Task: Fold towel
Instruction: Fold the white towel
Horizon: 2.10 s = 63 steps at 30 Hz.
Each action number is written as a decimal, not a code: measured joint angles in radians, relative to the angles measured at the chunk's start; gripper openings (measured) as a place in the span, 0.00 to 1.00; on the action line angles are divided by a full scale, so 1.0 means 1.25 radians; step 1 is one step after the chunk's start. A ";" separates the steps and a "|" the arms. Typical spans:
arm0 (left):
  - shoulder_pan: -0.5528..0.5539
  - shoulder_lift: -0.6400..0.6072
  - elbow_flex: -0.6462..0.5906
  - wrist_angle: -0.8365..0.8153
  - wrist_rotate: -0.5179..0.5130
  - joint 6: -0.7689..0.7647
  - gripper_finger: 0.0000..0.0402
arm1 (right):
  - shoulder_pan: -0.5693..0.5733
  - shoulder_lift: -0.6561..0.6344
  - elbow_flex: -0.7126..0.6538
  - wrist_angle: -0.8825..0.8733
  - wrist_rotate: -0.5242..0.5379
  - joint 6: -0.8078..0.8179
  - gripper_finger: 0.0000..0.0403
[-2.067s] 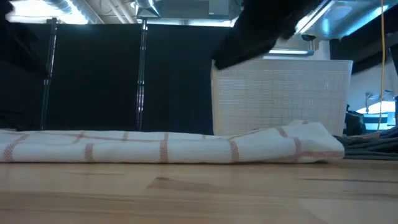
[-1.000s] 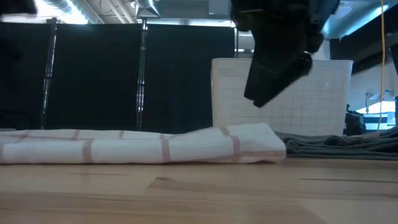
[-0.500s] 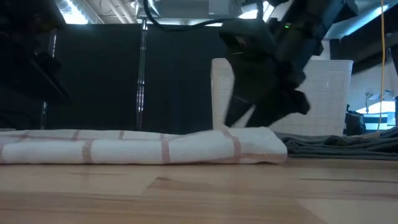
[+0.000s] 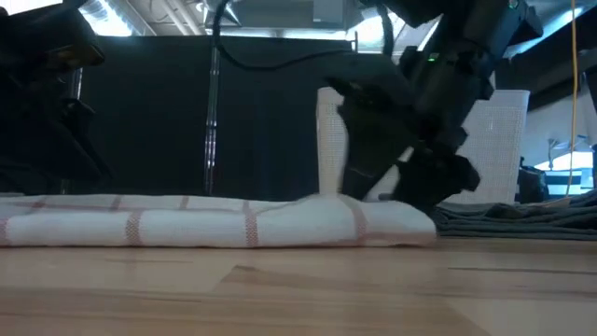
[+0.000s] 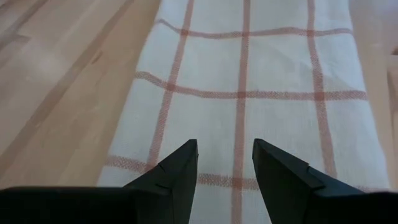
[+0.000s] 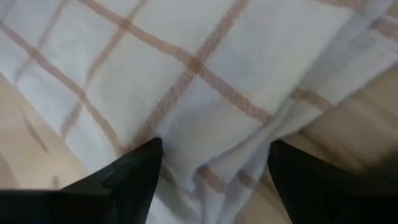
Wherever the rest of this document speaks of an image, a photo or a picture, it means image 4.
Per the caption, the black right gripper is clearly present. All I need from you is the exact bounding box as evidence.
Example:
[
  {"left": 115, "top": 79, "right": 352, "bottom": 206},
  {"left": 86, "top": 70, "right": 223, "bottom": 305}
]
[{"left": 338, "top": 46, "right": 493, "bottom": 215}]

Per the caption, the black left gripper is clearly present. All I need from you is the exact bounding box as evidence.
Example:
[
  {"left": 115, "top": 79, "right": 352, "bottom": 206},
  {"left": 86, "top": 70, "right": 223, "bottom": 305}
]
[{"left": 0, "top": 69, "right": 116, "bottom": 188}]

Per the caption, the grey terry towel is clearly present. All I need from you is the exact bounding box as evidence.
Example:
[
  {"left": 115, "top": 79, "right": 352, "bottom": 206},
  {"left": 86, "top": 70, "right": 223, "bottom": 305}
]
[{"left": 429, "top": 188, "right": 597, "bottom": 243}]

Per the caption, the white towel with red checks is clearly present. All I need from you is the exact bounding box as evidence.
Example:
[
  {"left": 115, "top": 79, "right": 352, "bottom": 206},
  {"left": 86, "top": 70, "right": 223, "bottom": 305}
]
[{"left": 0, "top": 192, "right": 438, "bottom": 249}]

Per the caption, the black folding screen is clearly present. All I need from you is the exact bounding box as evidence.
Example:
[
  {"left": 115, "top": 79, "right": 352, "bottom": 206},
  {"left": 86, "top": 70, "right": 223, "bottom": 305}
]
[{"left": 60, "top": 35, "right": 359, "bottom": 203}]

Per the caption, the white perforated laundry basket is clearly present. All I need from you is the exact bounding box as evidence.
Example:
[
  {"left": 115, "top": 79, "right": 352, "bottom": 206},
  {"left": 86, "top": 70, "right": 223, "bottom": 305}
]
[{"left": 315, "top": 86, "right": 532, "bottom": 205}]

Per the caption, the black chair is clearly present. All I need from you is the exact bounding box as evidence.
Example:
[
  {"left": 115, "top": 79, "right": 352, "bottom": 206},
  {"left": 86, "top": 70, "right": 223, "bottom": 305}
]
[{"left": 516, "top": 158, "right": 550, "bottom": 204}]

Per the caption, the grey ceiling air unit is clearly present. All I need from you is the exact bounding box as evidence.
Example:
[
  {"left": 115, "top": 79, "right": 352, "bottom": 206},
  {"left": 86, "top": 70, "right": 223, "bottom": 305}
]
[{"left": 203, "top": 0, "right": 365, "bottom": 30}]

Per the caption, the corrugated silver air duct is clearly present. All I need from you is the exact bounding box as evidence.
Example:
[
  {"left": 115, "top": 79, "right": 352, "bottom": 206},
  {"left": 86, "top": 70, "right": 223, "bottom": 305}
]
[{"left": 78, "top": 0, "right": 158, "bottom": 37}]

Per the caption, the black camera cable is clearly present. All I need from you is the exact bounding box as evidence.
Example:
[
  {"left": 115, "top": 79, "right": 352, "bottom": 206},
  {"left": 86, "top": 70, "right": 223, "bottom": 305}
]
[{"left": 212, "top": 0, "right": 355, "bottom": 72}]

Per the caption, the shiny metal ceiling duct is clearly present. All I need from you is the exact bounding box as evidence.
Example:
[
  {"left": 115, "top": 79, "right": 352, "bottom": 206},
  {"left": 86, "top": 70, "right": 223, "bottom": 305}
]
[{"left": 507, "top": 0, "right": 597, "bottom": 60}]

